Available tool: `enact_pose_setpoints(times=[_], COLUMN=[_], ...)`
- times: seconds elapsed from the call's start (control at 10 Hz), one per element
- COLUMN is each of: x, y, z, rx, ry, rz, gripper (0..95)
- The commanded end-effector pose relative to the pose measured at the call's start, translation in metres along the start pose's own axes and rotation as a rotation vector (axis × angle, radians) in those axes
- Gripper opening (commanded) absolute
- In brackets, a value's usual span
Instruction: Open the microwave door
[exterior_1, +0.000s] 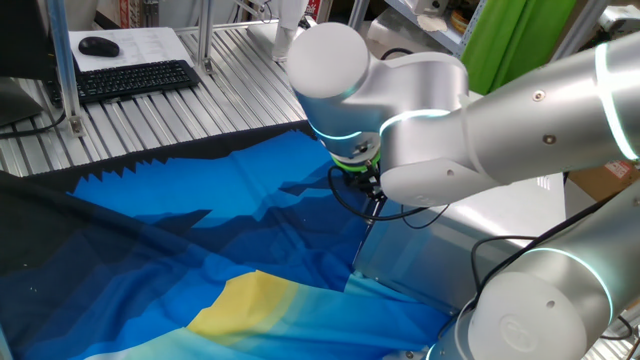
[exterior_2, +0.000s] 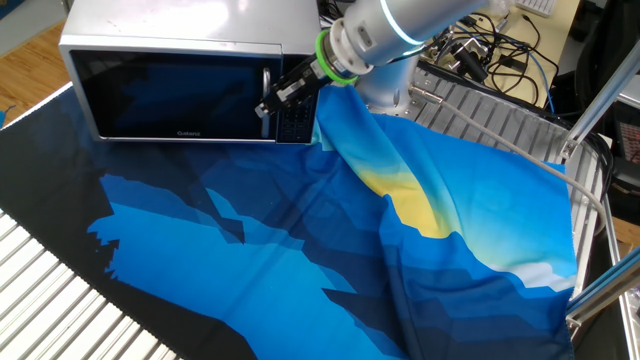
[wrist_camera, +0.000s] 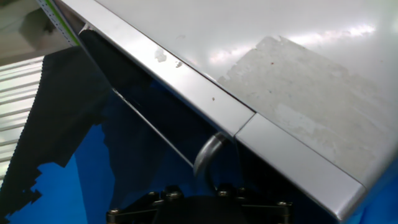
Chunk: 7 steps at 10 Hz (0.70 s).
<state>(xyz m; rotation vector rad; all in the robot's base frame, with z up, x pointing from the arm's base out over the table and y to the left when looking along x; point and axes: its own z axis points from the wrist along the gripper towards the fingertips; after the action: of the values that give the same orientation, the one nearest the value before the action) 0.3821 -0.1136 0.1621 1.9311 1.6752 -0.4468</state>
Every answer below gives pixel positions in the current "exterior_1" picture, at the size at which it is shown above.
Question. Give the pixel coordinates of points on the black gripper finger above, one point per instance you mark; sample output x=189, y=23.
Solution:
x=377, y=195

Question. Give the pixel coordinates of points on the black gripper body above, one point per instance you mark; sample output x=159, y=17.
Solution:
x=364, y=180

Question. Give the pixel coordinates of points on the silver Galanz microwave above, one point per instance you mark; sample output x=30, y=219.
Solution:
x=450, y=240

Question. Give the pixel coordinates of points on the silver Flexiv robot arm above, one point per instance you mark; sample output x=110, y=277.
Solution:
x=425, y=115

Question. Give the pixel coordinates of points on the grey metal shelf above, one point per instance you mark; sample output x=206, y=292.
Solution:
x=440, y=32

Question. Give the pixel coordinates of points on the white stand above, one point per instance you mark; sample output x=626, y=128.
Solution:
x=287, y=25

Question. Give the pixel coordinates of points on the blue mountain print cloth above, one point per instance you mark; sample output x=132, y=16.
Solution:
x=175, y=240

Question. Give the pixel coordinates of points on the green fabric backdrop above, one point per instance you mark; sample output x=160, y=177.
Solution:
x=515, y=40

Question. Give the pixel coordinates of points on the brown cardboard box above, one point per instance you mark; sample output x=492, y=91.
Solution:
x=605, y=177

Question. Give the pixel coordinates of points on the white paper sheet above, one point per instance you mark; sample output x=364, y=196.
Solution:
x=150, y=45

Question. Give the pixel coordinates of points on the slanted aluminium profile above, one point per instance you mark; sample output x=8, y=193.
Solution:
x=575, y=30

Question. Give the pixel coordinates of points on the black computer keyboard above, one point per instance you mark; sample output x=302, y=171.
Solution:
x=125, y=80

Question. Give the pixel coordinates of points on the black computer mouse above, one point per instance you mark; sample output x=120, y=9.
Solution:
x=99, y=46

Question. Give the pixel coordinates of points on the black computer monitor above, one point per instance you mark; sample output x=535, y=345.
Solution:
x=20, y=45

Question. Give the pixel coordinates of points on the aluminium frame post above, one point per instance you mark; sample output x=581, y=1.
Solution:
x=357, y=12
x=62, y=60
x=205, y=35

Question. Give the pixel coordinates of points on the flat metal base plate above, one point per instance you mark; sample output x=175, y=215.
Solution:
x=262, y=35

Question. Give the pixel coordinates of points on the horizontal aluminium rail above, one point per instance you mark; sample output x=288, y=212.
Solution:
x=235, y=25

